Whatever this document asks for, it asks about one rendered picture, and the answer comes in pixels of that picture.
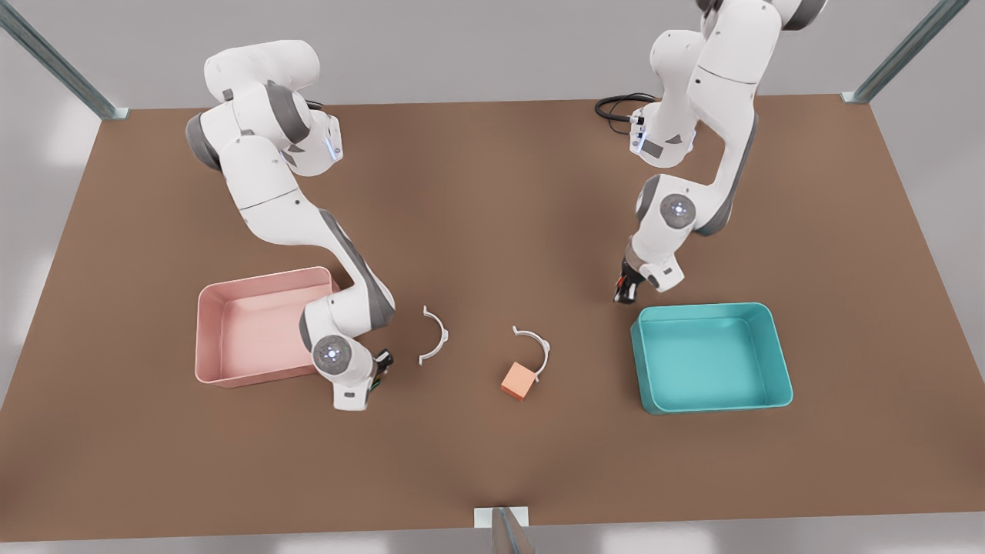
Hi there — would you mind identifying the blue storage box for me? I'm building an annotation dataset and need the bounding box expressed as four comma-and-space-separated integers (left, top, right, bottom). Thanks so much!
630, 302, 795, 416

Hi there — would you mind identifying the pink storage box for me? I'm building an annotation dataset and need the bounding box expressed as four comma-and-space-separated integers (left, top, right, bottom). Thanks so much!
195, 266, 344, 389

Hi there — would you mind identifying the orange-red cube button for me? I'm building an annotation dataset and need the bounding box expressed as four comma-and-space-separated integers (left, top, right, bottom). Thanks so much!
500, 362, 538, 402

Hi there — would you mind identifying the white curved plastic arc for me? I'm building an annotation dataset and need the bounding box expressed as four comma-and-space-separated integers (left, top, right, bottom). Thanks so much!
418, 305, 450, 367
512, 325, 552, 384

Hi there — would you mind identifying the silver frame post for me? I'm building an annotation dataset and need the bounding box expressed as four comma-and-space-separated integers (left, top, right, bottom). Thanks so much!
472, 506, 533, 554
0, 0, 131, 122
840, 0, 972, 105

